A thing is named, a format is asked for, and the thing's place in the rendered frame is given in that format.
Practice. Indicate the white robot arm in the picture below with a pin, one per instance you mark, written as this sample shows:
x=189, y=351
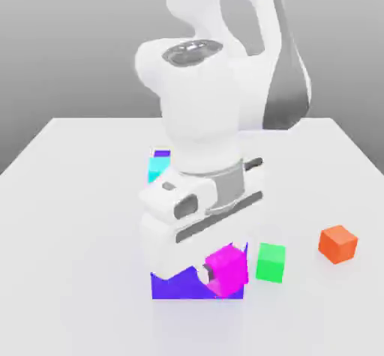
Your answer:
x=201, y=98

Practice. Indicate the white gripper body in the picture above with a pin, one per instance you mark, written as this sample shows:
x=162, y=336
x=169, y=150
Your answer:
x=168, y=251

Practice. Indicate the small orange cube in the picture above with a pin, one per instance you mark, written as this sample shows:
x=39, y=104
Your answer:
x=337, y=243

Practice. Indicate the small blue cube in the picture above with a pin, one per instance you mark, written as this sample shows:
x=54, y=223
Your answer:
x=162, y=153

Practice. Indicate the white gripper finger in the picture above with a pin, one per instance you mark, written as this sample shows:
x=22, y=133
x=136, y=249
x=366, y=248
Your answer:
x=203, y=279

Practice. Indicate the small magenta cube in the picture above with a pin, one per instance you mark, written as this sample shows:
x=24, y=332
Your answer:
x=229, y=269

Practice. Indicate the large blue box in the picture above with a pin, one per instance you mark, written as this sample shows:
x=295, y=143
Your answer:
x=183, y=287

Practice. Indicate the small cyan cube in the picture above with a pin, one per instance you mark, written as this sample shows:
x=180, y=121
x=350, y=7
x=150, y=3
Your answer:
x=156, y=167

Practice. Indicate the small green cube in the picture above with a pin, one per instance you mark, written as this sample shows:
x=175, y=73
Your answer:
x=270, y=264

